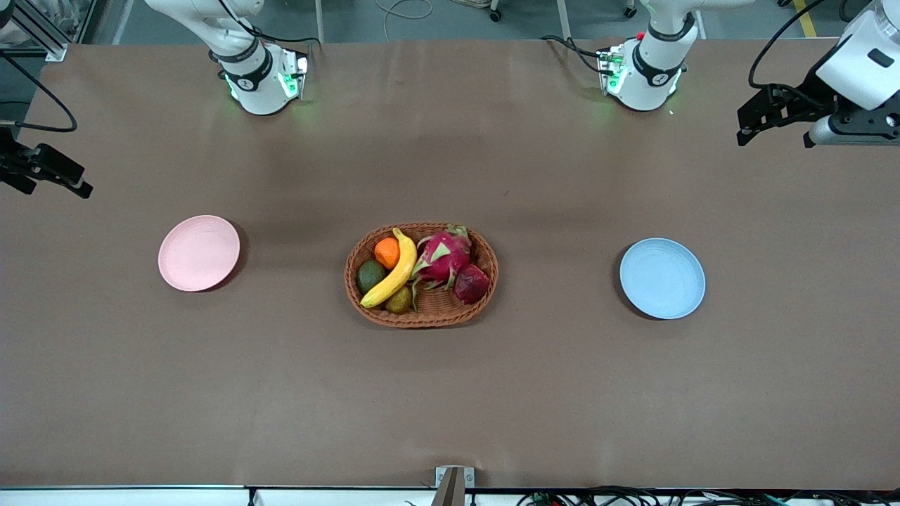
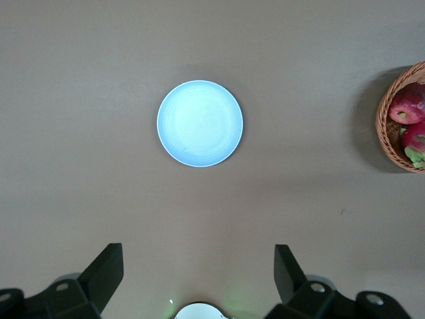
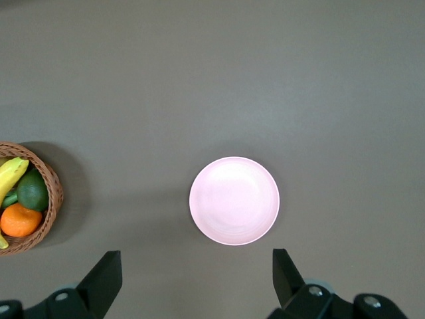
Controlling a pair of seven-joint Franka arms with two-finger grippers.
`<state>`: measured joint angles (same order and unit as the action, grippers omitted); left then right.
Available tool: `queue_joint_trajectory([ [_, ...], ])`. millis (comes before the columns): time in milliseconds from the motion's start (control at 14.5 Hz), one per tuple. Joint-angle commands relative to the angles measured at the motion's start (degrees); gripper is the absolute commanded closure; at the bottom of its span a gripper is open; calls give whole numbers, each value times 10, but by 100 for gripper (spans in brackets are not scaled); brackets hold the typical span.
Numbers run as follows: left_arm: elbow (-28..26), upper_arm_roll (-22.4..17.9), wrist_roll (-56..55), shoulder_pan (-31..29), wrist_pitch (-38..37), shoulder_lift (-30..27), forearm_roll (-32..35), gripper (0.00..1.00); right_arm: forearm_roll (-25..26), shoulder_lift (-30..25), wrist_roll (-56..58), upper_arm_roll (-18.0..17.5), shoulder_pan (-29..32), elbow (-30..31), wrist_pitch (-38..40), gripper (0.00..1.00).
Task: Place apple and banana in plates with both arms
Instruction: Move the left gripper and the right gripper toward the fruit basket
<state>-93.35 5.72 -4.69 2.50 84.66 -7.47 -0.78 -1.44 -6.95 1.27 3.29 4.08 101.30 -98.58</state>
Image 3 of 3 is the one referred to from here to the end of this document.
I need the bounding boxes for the green avocado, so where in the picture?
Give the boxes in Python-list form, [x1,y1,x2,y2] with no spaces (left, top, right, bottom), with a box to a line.
[16,167,50,213]

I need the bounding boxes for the orange mandarin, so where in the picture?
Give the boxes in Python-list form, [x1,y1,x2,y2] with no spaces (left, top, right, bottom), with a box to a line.
[0,202,43,238]

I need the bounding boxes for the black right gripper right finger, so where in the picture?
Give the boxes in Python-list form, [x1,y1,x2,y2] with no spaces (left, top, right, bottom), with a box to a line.
[270,248,355,319]

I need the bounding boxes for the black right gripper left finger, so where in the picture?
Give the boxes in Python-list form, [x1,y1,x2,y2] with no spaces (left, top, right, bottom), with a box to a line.
[46,251,124,319]

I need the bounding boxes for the pink round plate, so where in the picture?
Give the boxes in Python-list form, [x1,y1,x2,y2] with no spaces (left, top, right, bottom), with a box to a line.
[189,156,281,247]

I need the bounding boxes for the yellow banana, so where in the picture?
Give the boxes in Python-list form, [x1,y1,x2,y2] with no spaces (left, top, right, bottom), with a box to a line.
[0,156,30,249]

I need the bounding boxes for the brown wicker basket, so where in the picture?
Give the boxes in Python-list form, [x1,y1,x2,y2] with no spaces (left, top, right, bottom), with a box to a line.
[0,141,64,257]

